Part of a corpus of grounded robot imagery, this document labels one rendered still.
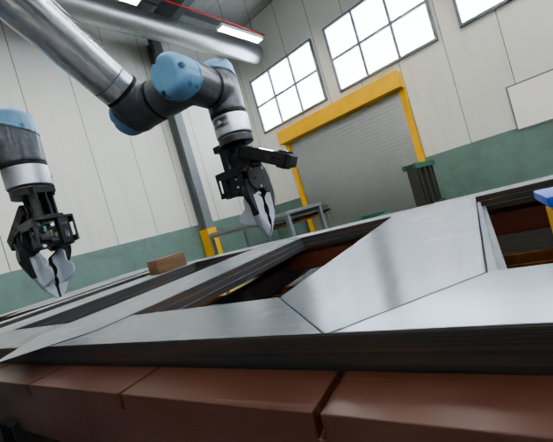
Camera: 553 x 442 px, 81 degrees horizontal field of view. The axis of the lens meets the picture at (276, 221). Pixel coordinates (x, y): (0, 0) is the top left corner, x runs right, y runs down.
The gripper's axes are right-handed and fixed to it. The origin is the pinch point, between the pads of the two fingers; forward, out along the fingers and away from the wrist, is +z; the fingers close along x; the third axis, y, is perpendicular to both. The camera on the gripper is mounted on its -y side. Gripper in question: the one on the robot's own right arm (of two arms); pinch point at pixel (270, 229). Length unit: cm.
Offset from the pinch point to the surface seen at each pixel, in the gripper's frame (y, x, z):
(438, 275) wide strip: -32.2, 27.5, 5.7
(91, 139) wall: 669, -393, -294
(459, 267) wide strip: -33.6, 26.1, 5.7
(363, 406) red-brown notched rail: -29, 40, 8
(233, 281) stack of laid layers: 8.4, 5.7, 7.9
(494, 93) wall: -110, -791, -124
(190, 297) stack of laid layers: 8.4, 17.1, 7.2
